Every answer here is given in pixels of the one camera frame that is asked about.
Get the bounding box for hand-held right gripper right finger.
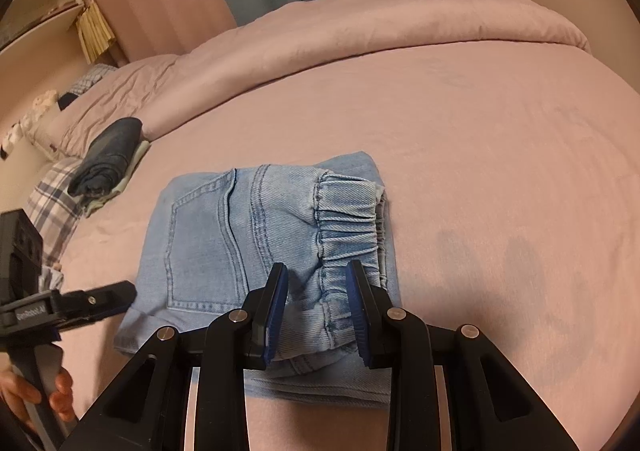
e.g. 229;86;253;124
346;259;566;451

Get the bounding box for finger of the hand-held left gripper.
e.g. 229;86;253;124
62;281;138;328

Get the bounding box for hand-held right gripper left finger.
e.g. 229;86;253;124
59;262;290;451

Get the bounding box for light blue denim pants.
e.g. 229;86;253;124
114;151;403;407

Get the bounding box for person's left hand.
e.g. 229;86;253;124
0;365;76;434

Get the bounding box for blue striped cloth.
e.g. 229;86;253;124
40;266;66;289

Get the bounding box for plaid pillow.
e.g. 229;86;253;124
25;158;86;267

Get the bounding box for dark blue folded jeans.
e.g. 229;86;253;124
67;117;143;198

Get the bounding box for white stuffed toy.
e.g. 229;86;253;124
0;90;58;159

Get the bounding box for pale green folded cloth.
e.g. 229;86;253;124
82;140;152;218

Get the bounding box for pink pillow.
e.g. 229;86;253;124
32;54;181;157

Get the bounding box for blue checked cloth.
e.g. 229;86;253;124
70;64;118;97

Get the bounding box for pink bed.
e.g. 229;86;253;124
50;38;640;451

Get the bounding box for yellow fringed cloth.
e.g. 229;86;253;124
75;0;116;63

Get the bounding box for pink duvet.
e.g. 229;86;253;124
142;0;593;142

